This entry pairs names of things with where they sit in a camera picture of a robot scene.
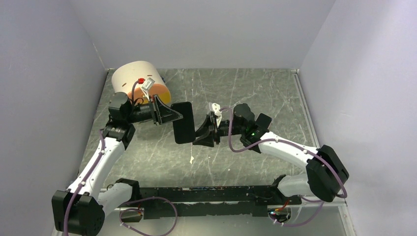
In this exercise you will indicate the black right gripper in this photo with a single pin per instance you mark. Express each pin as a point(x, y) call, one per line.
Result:
point(207, 139)

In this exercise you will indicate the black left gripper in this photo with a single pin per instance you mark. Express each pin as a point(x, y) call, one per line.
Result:
point(163, 114)

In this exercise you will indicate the black phone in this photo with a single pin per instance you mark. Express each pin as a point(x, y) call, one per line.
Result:
point(184, 128)

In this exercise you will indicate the white cylindrical drawer box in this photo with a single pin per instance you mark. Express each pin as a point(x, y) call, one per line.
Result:
point(129, 77)

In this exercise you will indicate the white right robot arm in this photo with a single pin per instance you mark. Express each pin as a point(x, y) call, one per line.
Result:
point(324, 177)

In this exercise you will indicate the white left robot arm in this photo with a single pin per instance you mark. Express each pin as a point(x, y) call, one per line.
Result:
point(82, 208)

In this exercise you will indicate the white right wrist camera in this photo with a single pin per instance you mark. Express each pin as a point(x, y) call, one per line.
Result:
point(216, 108)

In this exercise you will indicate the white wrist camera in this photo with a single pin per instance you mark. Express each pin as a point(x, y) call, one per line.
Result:
point(146, 86)
point(216, 108)

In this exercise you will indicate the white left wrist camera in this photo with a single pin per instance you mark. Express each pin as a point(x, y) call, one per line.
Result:
point(146, 86)

